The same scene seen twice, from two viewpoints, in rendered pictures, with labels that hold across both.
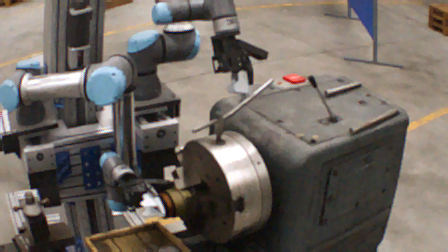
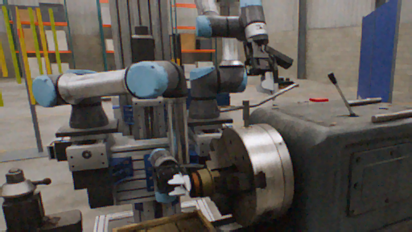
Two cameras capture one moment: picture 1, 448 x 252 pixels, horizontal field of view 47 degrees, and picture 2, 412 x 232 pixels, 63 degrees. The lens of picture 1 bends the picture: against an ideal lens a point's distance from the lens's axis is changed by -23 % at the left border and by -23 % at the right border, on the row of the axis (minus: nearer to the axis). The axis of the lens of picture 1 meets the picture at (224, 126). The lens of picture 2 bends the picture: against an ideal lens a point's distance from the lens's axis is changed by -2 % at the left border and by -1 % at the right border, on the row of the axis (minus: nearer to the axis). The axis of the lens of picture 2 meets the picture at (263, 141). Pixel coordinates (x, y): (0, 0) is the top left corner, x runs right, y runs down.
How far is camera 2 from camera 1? 85 cm
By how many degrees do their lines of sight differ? 11
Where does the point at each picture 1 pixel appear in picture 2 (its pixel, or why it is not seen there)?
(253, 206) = (275, 184)
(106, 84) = (146, 76)
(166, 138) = not seen: hidden behind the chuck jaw
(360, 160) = (385, 151)
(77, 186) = (139, 188)
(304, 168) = (323, 146)
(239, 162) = (261, 141)
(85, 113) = (155, 130)
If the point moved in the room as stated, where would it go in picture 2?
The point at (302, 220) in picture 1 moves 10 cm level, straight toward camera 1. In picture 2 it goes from (327, 205) to (323, 221)
